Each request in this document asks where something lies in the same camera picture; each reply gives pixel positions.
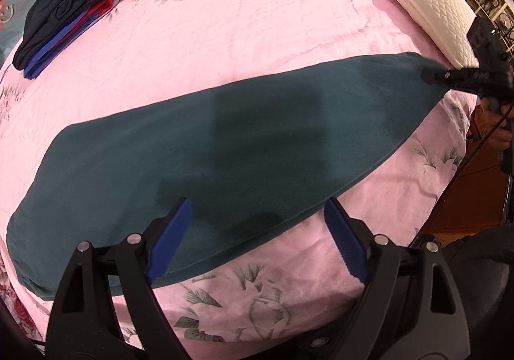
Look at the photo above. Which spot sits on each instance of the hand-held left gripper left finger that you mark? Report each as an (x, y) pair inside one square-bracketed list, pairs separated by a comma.
[(172, 241)]

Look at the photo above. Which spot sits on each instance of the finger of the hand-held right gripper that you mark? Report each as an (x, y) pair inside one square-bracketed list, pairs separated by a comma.
[(439, 76)]

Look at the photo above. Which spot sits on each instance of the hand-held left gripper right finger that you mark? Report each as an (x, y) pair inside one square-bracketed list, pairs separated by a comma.
[(345, 241)]

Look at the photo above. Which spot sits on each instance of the teal pants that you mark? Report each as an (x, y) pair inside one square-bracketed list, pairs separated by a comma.
[(160, 143)]

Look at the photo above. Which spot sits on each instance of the person's right hand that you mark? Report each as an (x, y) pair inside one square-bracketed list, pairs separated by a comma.
[(500, 139)]

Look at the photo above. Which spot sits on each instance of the person's dark clothing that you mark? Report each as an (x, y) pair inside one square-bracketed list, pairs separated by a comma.
[(478, 283)]

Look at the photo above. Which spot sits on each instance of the pink floral bed sheet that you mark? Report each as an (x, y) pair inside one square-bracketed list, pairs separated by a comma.
[(241, 22)]

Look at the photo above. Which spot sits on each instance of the red folded garment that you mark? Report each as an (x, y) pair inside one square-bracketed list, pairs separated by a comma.
[(98, 8)]

